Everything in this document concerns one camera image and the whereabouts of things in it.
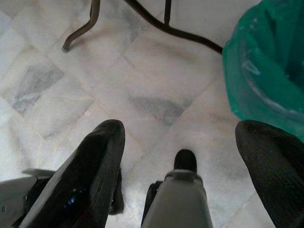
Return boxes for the grey robot right leg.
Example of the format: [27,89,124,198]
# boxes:
[141,149,213,228]

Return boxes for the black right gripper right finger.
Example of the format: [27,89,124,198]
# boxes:
[235,120,304,228]

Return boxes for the grey robot left leg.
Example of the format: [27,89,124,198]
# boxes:
[0,165,124,228]

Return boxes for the grey robot leg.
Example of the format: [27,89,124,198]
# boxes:
[0,165,124,228]
[141,149,213,228]

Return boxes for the green bag lined bin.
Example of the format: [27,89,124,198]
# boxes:
[223,0,304,119]

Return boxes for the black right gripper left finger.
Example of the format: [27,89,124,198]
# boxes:
[14,119,126,228]

